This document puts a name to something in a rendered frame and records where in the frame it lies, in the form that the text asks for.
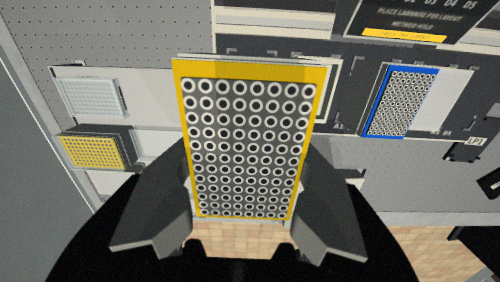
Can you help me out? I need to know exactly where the grey flat shelf table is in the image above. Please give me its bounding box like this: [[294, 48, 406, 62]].
[[47, 63, 181, 127]]

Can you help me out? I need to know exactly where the beige rectangular tray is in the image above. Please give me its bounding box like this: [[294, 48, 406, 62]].
[[293, 55, 343, 124]]

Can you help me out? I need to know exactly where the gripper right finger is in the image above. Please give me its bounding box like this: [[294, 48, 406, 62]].
[[290, 143, 419, 282]]

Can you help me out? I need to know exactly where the blue tip rack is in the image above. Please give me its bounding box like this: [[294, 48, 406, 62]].
[[338, 60, 440, 139]]

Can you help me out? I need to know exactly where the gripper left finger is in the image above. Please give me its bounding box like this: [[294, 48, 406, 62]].
[[45, 137, 193, 282]]

